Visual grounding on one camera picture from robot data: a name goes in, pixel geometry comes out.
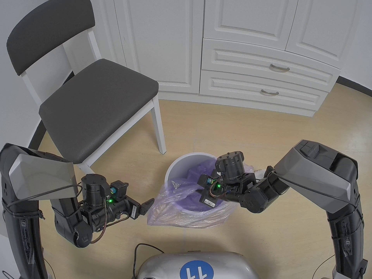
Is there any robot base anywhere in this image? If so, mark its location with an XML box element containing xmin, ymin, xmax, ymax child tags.
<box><xmin>138</xmin><ymin>251</ymin><xmax>259</xmax><ymax>279</ymax></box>

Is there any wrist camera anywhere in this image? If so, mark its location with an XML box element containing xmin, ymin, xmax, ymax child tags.
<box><xmin>198</xmin><ymin>174</ymin><xmax>215</xmax><ymax>189</ymax></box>
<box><xmin>109</xmin><ymin>180</ymin><xmax>129</xmax><ymax>201</ymax></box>

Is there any white trash bin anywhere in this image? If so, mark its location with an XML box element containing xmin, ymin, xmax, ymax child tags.
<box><xmin>164</xmin><ymin>152</ymin><xmax>233</xmax><ymax>224</ymax></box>

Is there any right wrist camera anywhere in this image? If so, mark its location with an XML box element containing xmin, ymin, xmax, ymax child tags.
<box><xmin>198</xmin><ymin>174</ymin><xmax>215</xmax><ymax>189</ymax></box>

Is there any white chair dark grey seat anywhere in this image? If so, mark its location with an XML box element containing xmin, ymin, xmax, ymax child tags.
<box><xmin>6</xmin><ymin>0</ymin><xmax>167</xmax><ymax>175</ymax></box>

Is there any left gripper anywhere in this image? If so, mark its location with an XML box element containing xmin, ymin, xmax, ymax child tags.
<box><xmin>106</xmin><ymin>198</ymin><xmax>155</xmax><ymax>221</ymax></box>

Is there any purple plastic bag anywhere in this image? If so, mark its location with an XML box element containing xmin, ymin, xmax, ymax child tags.
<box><xmin>147</xmin><ymin>159</ymin><xmax>256</xmax><ymax>229</ymax></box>

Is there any black cable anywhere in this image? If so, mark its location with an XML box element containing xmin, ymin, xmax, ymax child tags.
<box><xmin>89</xmin><ymin>214</ymin><xmax>130</xmax><ymax>244</ymax></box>
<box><xmin>314</xmin><ymin>256</ymin><xmax>335</xmax><ymax>279</ymax></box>
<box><xmin>132</xmin><ymin>243</ymin><xmax>164</xmax><ymax>279</ymax></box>

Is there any white wardrobe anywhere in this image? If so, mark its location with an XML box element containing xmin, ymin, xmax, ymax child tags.
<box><xmin>46</xmin><ymin>0</ymin><xmax>362</xmax><ymax>118</ymax></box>

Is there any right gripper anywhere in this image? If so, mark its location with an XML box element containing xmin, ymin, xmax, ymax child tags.
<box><xmin>199</xmin><ymin>183</ymin><xmax>233</xmax><ymax>209</ymax></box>

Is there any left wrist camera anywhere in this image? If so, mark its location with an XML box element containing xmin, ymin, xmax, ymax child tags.
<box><xmin>109</xmin><ymin>180</ymin><xmax>129</xmax><ymax>201</ymax></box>

